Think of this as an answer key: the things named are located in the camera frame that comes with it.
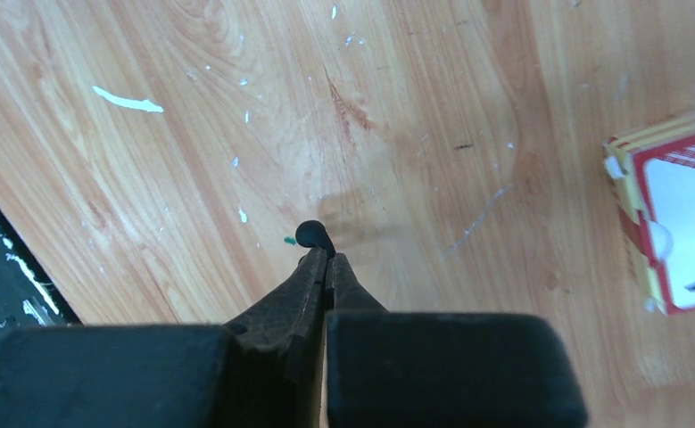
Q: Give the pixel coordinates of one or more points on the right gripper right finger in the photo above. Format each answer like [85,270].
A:
[426,369]

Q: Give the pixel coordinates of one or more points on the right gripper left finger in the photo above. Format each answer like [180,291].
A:
[261,369]

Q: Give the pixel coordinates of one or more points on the white plastic scrap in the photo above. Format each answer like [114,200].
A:
[145,105]

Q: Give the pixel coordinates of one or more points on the playing card box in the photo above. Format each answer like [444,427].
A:
[652,170]

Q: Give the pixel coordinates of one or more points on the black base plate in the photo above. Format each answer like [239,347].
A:
[4,277]

